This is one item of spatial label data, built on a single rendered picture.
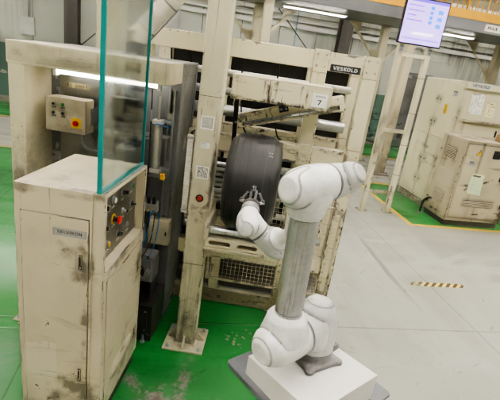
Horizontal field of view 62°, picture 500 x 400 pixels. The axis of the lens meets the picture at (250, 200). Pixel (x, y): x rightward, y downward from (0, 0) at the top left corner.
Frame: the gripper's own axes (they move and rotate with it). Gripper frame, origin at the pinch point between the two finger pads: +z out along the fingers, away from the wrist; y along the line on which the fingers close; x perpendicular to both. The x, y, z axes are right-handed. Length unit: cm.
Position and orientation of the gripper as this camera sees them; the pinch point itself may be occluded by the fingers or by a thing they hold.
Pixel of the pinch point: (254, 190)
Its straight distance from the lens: 218.4
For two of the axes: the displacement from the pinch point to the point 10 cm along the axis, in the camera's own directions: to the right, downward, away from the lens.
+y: -9.9, -1.6, 0.3
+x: -1.3, 8.8, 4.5
